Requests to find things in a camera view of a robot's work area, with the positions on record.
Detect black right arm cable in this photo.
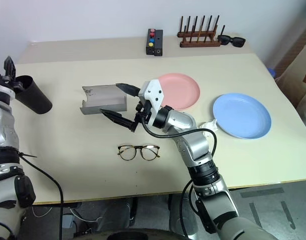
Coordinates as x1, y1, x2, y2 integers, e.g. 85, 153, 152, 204
141, 116, 218, 240

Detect brown cardboard box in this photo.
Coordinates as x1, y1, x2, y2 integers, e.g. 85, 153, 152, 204
274, 37, 306, 109

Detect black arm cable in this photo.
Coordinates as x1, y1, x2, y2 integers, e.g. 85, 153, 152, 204
17, 150, 65, 240
141, 116, 218, 240

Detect crumpled white tissue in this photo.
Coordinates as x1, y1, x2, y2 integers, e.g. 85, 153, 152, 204
197, 119, 219, 139

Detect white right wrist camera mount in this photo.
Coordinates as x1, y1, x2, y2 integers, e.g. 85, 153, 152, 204
138, 78, 166, 125

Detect black box with coloured buttons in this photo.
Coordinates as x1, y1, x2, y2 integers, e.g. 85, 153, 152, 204
145, 28, 165, 57

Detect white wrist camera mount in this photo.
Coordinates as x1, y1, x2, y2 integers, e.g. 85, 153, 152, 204
0, 79, 16, 103
138, 78, 166, 125

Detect dark rounded shape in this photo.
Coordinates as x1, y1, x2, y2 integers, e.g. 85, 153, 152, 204
99, 223, 186, 240

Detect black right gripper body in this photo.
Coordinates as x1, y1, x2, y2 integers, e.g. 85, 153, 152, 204
134, 98, 154, 126

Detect pink plate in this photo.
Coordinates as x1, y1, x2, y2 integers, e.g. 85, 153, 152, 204
157, 72, 201, 112

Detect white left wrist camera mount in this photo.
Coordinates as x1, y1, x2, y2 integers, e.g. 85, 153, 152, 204
0, 79, 16, 103

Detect white cables under table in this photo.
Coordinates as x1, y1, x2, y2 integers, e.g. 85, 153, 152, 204
32, 202, 104, 229

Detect dark wooden plate rack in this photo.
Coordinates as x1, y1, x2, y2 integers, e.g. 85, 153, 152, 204
177, 15, 227, 49

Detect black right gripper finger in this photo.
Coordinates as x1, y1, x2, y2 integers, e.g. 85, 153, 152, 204
115, 82, 141, 98
99, 108, 139, 133

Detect blue plate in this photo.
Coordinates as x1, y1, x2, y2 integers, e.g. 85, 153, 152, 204
212, 92, 272, 140

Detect black cup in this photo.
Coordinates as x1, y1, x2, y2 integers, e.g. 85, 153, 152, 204
13, 74, 53, 115

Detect grey open glasses case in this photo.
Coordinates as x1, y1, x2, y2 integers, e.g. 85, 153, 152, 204
79, 83, 128, 117

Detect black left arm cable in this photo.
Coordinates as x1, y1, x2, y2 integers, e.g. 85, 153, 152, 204
17, 150, 65, 240

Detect tortoiseshell round glasses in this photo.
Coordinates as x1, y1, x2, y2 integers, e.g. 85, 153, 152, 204
116, 143, 161, 162

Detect black sunglasses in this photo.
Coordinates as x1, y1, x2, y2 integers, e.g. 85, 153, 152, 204
216, 34, 247, 48

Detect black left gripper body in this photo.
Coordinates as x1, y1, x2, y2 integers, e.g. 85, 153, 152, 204
0, 72, 25, 95

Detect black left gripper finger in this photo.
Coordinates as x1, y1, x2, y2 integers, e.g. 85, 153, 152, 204
3, 56, 17, 83

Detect black table leg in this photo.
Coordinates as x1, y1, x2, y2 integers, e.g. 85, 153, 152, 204
126, 196, 140, 227

